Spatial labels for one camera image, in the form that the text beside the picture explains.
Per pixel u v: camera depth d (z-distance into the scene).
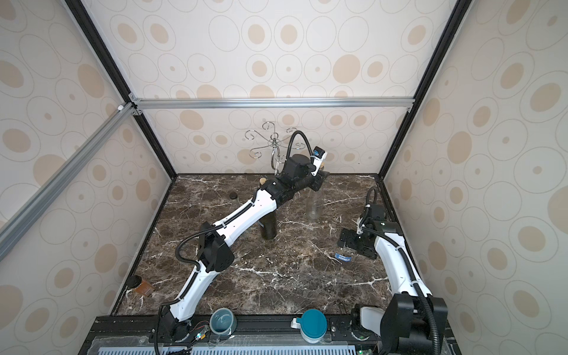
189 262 0.55
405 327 0.40
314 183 0.75
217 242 0.54
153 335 0.73
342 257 0.90
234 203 0.80
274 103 1.73
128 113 0.87
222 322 0.76
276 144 0.89
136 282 0.78
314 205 0.97
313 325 0.68
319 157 0.71
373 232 0.58
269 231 0.93
